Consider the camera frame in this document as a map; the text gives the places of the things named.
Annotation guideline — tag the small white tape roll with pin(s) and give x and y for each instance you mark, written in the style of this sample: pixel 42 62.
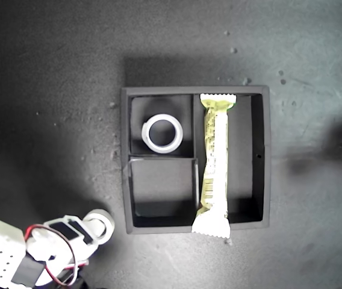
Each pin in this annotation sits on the small white tape roll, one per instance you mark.
pixel 110 225

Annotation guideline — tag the large white tape roll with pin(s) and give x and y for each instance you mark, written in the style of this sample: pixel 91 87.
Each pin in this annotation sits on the large white tape roll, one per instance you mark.
pixel 159 149

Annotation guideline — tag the cream snack bar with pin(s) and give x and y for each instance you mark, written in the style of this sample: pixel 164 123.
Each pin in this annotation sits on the cream snack bar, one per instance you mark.
pixel 216 150

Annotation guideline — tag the black tray with wells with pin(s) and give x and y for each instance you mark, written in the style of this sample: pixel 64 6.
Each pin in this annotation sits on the black tray with wells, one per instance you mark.
pixel 243 144

